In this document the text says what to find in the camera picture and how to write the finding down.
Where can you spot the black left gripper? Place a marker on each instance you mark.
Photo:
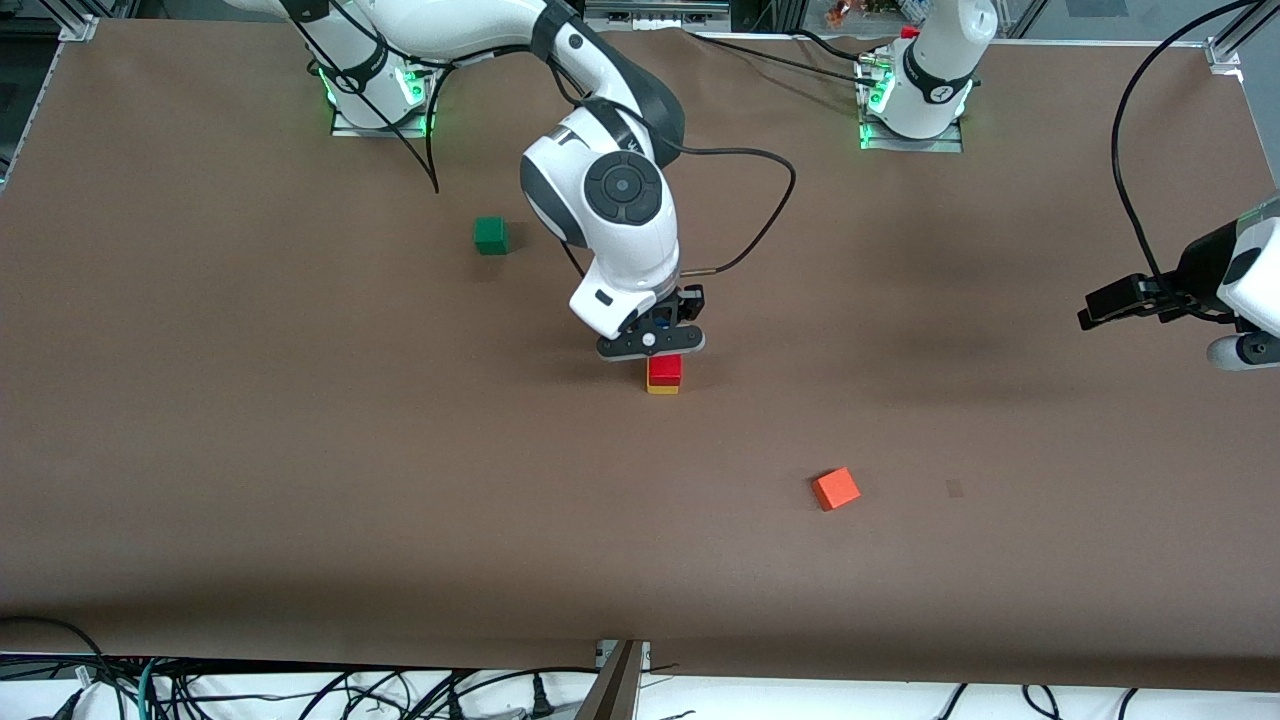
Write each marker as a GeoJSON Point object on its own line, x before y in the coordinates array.
{"type": "Point", "coordinates": [1196, 268]}

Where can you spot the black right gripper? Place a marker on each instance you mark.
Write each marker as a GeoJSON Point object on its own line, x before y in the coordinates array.
{"type": "Point", "coordinates": [688, 301]}

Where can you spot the red cube block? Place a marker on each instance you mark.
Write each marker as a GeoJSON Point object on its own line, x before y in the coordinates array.
{"type": "Point", "coordinates": [665, 371]}

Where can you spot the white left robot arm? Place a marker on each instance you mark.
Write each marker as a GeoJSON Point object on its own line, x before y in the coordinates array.
{"type": "Point", "coordinates": [935, 70]}

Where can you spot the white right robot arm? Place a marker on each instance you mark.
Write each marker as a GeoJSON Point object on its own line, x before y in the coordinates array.
{"type": "Point", "coordinates": [620, 230]}

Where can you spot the yellow cube block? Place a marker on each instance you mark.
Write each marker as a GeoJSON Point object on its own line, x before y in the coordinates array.
{"type": "Point", "coordinates": [663, 389]}

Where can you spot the green cube block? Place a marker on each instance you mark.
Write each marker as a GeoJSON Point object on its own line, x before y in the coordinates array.
{"type": "Point", "coordinates": [490, 235]}

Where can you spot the orange cube block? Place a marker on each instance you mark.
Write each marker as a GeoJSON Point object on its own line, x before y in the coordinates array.
{"type": "Point", "coordinates": [835, 489]}

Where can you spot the brown paper table cover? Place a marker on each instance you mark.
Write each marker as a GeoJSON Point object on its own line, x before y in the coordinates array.
{"type": "Point", "coordinates": [300, 550]}

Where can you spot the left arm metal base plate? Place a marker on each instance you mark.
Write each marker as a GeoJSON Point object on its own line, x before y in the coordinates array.
{"type": "Point", "coordinates": [905, 146]}

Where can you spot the aluminium corner bracket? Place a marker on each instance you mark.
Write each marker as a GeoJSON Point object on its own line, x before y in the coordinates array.
{"type": "Point", "coordinates": [78, 28]}
{"type": "Point", "coordinates": [1226, 52]}

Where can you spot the aluminium frame rail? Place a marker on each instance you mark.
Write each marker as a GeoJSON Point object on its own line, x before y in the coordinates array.
{"type": "Point", "coordinates": [655, 12]}

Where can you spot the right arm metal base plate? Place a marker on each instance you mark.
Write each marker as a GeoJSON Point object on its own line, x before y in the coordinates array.
{"type": "Point", "coordinates": [345, 128]}

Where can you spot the metal table edge bracket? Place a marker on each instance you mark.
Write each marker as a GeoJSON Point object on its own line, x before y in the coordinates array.
{"type": "Point", "coordinates": [615, 690]}

